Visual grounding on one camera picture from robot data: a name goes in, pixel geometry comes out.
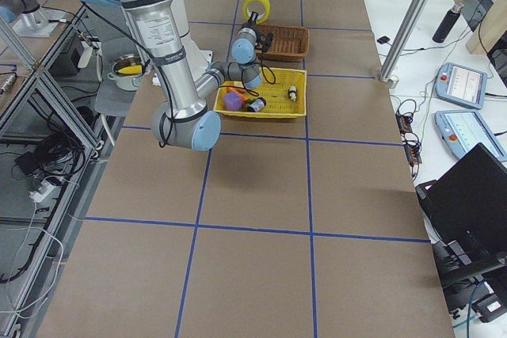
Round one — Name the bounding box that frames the toy panda figure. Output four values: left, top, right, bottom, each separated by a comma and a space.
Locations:
288, 85, 298, 102

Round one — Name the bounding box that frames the brown wicker basket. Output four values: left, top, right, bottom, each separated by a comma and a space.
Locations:
256, 24, 309, 63

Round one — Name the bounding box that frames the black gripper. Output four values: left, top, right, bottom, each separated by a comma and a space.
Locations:
238, 11, 258, 40

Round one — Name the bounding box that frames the black laptop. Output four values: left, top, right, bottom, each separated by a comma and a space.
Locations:
416, 143, 506, 254

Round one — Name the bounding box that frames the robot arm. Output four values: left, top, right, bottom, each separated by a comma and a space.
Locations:
79, 0, 261, 151

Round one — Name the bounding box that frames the aluminium frame post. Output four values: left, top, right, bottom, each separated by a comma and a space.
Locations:
378, 0, 428, 89

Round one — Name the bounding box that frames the small black silver can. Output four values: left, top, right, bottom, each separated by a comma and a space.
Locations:
247, 97, 267, 112

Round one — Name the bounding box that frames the purple foam block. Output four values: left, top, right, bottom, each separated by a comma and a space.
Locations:
222, 92, 243, 112

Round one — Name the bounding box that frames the teach pendant tablet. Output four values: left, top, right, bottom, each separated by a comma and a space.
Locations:
435, 63, 488, 110
434, 110, 506, 162

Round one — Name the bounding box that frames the toy orange carrot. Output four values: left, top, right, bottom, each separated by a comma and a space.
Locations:
241, 94, 255, 104

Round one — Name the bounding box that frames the beige bitten cookie toy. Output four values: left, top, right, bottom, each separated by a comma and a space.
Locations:
226, 82, 245, 92

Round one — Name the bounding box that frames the black water bottle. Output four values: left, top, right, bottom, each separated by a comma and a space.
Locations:
432, 2, 464, 44

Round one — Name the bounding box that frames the far teach pendant tablet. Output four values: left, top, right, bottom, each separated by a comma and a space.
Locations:
435, 63, 488, 110

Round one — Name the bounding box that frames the yellow tape roll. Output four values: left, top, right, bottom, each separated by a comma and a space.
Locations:
242, 0, 271, 25

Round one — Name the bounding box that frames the steel pot with corn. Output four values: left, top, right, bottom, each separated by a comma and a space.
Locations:
107, 54, 145, 92

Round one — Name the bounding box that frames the yellow plastic basket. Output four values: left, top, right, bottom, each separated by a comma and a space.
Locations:
214, 68, 307, 119

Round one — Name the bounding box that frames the near teach pendant tablet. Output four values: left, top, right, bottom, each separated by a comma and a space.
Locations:
434, 110, 506, 162

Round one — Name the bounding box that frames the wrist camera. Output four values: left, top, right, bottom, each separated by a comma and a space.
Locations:
256, 32, 273, 54

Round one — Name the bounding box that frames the small black device on cable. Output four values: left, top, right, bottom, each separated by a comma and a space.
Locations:
377, 36, 391, 45

